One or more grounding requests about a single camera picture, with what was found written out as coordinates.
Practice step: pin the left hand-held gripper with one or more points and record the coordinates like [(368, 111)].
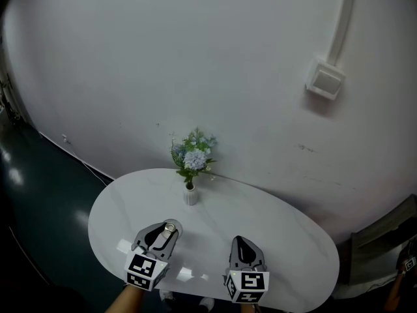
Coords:
[(145, 269)]

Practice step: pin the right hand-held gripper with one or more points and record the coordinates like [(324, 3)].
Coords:
[(249, 285)]

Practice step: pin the small silver round object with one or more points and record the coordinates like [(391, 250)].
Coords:
[(170, 227)]

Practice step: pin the person's left forearm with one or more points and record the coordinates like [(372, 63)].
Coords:
[(125, 300)]

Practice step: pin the another person's forearm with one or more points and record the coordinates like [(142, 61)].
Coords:
[(394, 293)]

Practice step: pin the white oval table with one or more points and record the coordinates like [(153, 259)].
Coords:
[(260, 227)]

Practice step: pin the white ribbed vase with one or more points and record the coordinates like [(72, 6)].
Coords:
[(190, 197)]

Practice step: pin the person's left shoe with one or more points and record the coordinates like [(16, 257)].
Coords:
[(166, 294)]

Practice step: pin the person's shoe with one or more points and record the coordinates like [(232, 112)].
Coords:
[(166, 294), (207, 303)]

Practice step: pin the person's right shoe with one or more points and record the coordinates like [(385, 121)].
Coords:
[(207, 303)]

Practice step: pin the blue flower bouquet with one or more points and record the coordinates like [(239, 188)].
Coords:
[(194, 158)]

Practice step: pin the dark grey cabinet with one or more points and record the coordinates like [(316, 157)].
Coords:
[(374, 256)]

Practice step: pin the black metal stand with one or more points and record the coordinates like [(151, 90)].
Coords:
[(8, 99)]

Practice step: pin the white wall socket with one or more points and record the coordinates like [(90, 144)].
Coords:
[(66, 139)]

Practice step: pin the white wall switch box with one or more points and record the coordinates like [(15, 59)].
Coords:
[(325, 78)]

